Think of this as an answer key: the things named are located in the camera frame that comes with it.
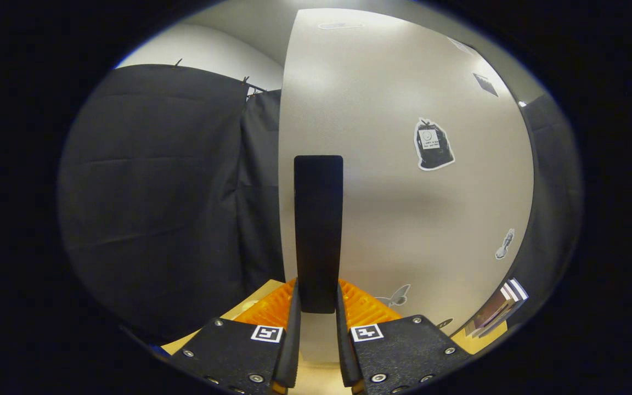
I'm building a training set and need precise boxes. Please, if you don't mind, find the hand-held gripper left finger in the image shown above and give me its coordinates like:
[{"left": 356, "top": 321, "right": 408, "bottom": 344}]
[{"left": 171, "top": 279, "right": 301, "bottom": 395}]

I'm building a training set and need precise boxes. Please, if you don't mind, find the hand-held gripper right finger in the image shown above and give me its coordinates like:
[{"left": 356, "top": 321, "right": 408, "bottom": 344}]
[{"left": 336, "top": 279, "right": 471, "bottom": 395}]

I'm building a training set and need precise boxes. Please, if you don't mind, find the black door handle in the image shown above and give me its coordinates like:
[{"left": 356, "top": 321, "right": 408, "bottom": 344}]
[{"left": 294, "top": 155, "right": 344, "bottom": 314}]

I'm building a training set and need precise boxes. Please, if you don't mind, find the grey cabinet door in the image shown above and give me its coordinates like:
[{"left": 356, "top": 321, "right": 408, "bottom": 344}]
[{"left": 278, "top": 8, "right": 536, "bottom": 365}]

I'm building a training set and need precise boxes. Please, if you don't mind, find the white spine book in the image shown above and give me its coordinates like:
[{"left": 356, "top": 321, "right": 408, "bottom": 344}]
[{"left": 472, "top": 285, "right": 520, "bottom": 336}]

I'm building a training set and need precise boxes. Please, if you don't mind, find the blue grey book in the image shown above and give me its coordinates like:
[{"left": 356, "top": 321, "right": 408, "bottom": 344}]
[{"left": 481, "top": 278, "right": 529, "bottom": 335}]

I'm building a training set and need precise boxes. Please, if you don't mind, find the black backdrop cloth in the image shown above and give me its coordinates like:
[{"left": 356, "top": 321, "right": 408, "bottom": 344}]
[{"left": 57, "top": 65, "right": 584, "bottom": 343}]

